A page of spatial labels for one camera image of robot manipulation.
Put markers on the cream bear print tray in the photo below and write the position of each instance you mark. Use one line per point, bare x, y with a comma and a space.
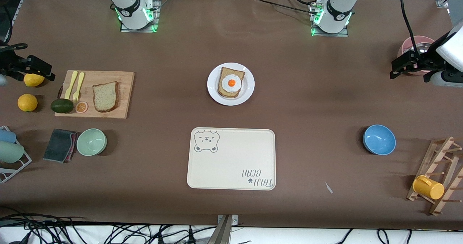
231, 160

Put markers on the dark grey cloth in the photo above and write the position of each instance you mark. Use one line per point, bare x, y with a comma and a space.
58, 146

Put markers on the yellow plastic fork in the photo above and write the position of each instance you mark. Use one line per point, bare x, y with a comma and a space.
79, 86

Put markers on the round white plate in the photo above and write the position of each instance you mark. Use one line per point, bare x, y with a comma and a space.
213, 92

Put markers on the orange slice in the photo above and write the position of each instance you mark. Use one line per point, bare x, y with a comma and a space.
81, 107

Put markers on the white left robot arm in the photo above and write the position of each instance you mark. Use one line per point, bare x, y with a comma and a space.
338, 8

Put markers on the light blue cup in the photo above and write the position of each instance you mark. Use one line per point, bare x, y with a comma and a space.
6, 136

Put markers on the brown table cover mat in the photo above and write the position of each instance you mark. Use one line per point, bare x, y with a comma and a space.
325, 74

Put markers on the pink cloth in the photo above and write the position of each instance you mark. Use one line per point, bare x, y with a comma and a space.
74, 144

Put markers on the yellow plastic knife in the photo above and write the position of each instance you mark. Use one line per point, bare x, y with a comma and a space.
71, 84

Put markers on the dark green avocado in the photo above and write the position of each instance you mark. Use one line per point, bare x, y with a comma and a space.
62, 105

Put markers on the round yellow-orange citrus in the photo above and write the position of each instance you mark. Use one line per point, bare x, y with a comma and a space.
27, 102

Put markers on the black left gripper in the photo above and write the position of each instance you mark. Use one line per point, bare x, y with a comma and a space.
426, 58

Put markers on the metal clamp bracket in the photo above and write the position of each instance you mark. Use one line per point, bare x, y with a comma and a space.
222, 231

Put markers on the fried egg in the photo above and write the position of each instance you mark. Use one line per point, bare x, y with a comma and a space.
231, 83

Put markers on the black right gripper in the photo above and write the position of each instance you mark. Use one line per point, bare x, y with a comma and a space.
8, 62

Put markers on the blue bowl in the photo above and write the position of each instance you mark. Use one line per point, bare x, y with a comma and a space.
379, 139

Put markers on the brown bread slice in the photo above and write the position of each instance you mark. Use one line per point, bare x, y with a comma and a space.
105, 97
226, 72

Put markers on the pale green bowl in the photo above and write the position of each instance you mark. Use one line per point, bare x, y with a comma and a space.
91, 142

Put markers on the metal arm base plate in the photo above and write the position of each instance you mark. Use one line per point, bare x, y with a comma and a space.
327, 34
156, 8

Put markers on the pale green cup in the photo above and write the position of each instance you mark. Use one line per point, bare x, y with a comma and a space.
11, 152

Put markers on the yellow lemon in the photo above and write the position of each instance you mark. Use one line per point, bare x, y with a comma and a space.
33, 81

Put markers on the pink bowl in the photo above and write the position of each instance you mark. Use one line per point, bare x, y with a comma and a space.
405, 45

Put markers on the yellow mug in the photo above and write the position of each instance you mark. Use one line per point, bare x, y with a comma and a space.
428, 188

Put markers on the bamboo cutting board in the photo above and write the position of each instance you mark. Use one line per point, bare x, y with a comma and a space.
124, 92

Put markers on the wooden mug rack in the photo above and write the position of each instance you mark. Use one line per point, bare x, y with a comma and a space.
446, 153

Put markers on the small white tape scrap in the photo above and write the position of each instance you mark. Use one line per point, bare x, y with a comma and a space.
328, 188

